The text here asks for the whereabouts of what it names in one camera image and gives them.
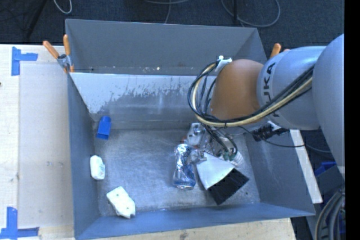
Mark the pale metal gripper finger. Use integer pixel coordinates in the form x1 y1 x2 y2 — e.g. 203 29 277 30
192 149 208 164

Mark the crushed clear plastic bottle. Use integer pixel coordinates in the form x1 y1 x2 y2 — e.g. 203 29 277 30
172 143 197 191

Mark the white brush with black bristles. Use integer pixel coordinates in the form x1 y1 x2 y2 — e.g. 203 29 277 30
195 151 250 206

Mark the grey metal bin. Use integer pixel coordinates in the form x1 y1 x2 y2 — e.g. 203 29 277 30
64 19 317 240

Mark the white block with dark dots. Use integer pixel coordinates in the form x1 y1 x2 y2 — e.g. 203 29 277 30
106 185 137 220

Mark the blue plastic block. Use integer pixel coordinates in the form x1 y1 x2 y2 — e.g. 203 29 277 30
96 115 113 141

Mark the white oblong bar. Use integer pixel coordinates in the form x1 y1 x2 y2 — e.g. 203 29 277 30
89 155 106 181

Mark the pale wood flat board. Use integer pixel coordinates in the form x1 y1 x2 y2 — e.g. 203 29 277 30
17 61 75 235

